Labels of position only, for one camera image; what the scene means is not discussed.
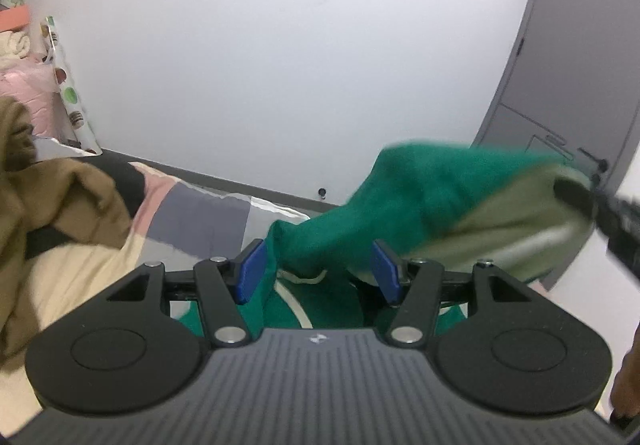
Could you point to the pink pillow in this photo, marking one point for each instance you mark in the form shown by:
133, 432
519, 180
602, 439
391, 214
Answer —
32, 95

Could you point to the salmon pink box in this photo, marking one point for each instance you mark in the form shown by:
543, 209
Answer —
14, 18

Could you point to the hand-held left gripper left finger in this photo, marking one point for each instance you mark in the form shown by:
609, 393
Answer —
250, 270

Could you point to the person's right forearm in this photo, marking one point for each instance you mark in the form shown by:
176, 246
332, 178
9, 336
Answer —
627, 375

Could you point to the grey door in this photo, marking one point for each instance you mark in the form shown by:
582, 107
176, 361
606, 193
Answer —
565, 50

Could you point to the green sweatshirt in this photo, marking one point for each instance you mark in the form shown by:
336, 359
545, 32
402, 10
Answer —
415, 195

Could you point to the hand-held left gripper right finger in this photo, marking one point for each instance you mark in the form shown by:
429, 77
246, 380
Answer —
385, 270

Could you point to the brown garment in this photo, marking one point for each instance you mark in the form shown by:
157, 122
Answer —
60, 195

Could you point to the patchwork blanket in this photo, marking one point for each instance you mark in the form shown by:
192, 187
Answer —
200, 220

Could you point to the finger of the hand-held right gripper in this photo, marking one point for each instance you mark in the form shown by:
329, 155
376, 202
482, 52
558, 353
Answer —
580, 197

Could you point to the black garment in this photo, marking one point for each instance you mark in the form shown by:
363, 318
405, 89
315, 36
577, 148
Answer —
125, 187

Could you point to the cream plush blanket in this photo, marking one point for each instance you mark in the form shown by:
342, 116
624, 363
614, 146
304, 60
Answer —
12, 45

